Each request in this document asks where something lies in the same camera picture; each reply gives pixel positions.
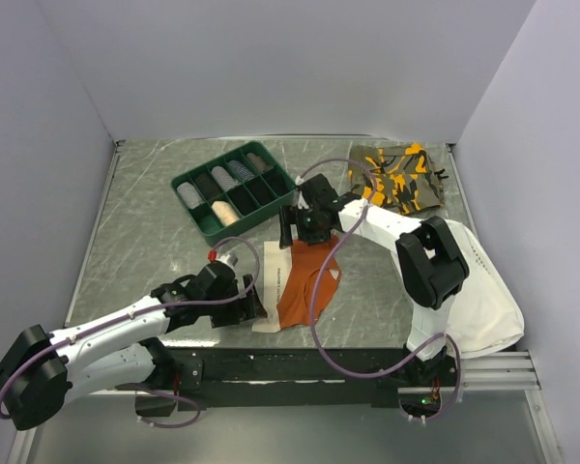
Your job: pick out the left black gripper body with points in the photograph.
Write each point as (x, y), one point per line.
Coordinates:
(225, 311)

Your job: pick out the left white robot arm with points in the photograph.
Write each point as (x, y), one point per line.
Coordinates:
(43, 371)

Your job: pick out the camouflage orange shorts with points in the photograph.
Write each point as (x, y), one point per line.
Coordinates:
(407, 179)

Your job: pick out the white grey rolled sock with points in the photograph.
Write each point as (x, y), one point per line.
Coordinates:
(223, 178)

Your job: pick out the orange underwear beige waistband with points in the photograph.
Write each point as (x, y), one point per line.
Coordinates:
(289, 278)

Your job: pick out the dark grey rolled sock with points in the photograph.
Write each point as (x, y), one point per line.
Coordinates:
(208, 186)

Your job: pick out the beige rolled underwear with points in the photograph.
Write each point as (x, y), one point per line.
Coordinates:
(224, 212)

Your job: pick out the green divided organizer tray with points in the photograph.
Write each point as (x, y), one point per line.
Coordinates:
(255, 201)

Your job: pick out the grey striped rolled sock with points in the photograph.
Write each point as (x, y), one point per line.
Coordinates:
(190, 195)

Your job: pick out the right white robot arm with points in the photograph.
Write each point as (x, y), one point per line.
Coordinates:
(430, 262)

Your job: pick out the blue striped rolled sock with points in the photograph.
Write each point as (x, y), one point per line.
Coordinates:
(242, 172)

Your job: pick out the aluminium rail frame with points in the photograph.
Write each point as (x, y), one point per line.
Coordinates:
(500, 372)

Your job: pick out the brown rolled sock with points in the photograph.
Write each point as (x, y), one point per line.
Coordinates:
(259, 164)

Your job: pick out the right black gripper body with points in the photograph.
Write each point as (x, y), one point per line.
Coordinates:
(312, 229)

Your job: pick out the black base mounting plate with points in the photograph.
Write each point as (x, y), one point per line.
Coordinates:
(241, 377)

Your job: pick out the white laundry basket with cloth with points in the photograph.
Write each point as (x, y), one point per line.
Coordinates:
(484, 317)

